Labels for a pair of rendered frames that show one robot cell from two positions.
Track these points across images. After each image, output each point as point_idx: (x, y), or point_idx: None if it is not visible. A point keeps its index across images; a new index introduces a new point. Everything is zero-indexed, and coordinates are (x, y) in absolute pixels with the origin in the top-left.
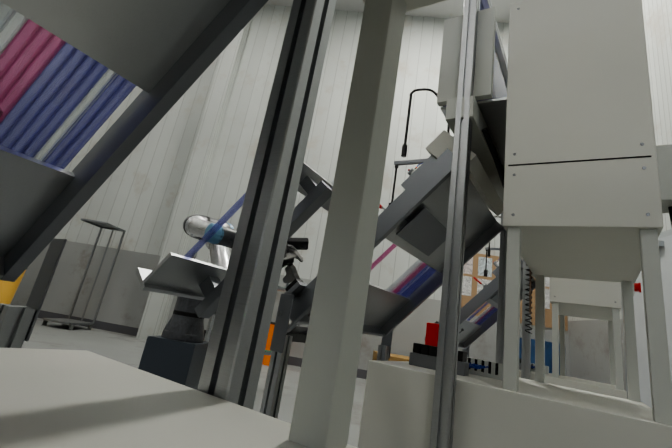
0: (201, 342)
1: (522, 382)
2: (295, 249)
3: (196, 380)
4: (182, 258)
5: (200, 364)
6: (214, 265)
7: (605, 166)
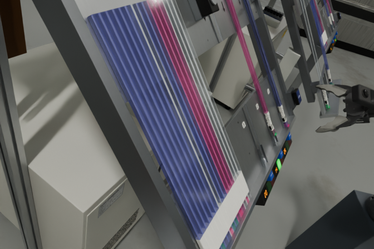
0: (367, 210)
1: (78, 95)
2: (337, 84)
3: (342, 228)
4: (323, 64)
5: (351, 221)
6: (323, 73)
7: None
